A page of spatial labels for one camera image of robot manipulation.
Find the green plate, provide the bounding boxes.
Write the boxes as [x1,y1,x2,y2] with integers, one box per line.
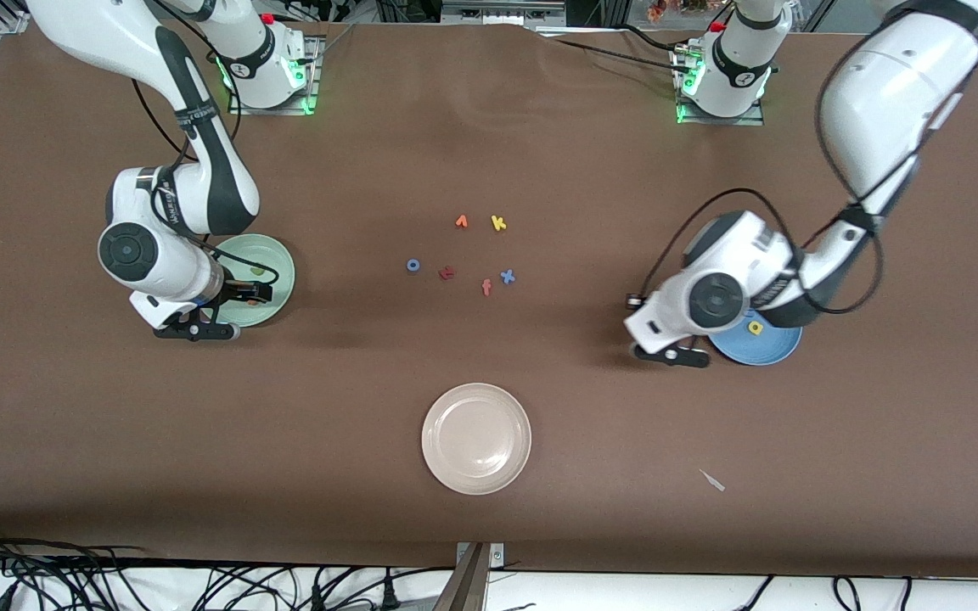
[211,233,296,328]

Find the blue plate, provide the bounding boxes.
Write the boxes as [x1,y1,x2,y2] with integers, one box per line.
[705,307,804,367]

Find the brown table cover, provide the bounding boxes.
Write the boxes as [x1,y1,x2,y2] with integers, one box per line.
[0,15,978,580]

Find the beige plate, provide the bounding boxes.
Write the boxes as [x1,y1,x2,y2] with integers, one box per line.
[421,383,533,496]

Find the orange object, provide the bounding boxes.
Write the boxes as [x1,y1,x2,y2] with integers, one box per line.
[645,0,712,23]

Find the grey metal bar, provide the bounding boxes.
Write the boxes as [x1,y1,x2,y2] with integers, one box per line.
[434,543,490,611]

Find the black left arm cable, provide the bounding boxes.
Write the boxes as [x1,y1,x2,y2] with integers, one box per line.
[635,25,978,317]

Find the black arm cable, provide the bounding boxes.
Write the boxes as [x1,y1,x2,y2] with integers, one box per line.
[635,25,978,317]
[131,0,244,282]

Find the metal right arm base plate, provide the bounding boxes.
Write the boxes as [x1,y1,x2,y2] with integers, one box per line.
[228,36,322,116]

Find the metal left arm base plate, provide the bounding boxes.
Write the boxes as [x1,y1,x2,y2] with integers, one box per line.
[674,42,767,127]

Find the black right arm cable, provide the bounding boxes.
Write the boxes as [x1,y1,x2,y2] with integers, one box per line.
[131,0,244,282]

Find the black base connector cables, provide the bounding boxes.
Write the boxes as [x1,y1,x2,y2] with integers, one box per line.
[540,24,702,79]

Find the small metal bracket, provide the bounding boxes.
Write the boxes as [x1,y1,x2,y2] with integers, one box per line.
[456,541,506,569]

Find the grey metal frame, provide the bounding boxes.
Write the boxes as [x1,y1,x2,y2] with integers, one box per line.
[441,0,567,27]

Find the tangled black cables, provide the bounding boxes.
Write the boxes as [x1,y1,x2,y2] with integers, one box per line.
[0,524,456,611]

